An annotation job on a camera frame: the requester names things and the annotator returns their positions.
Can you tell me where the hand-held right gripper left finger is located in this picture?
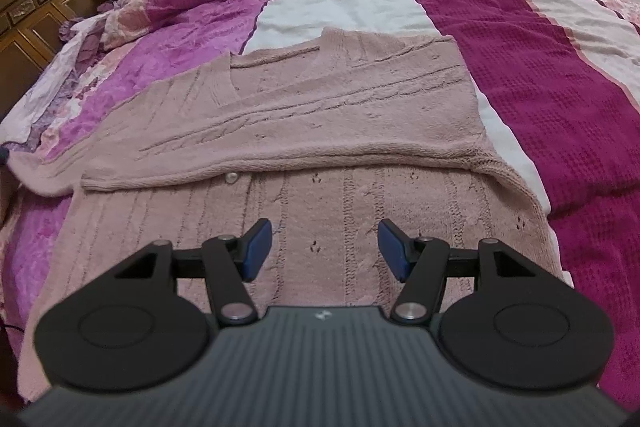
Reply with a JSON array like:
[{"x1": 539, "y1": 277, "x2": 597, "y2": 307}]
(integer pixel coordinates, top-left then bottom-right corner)
[{"x1": 114, "y1": 218, "x2": 274, "y2": 327}]

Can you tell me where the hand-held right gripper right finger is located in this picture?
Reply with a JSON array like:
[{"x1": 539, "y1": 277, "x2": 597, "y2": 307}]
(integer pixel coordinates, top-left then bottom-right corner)
[{"x1": 377, "y1": 218, "x2": 576, "y2": 327}]

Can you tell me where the pink knit sweater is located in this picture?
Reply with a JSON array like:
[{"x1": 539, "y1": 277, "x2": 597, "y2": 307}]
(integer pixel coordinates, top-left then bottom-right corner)
[{"x1": 7, "y1": 27, "x2": 563, "y2": 403}]

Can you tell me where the purple white patchwork quilt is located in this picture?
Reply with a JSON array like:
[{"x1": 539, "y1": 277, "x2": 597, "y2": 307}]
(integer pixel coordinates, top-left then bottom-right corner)
[{"x1": 0, "y1": 0, "x2": 640, "y2": 408}]

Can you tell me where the carved wooden headboard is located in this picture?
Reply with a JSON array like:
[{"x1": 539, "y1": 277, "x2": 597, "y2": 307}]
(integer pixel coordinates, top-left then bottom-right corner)
[{"x1": 0, "y1": 0, "x2": 133, "y2": 120}]

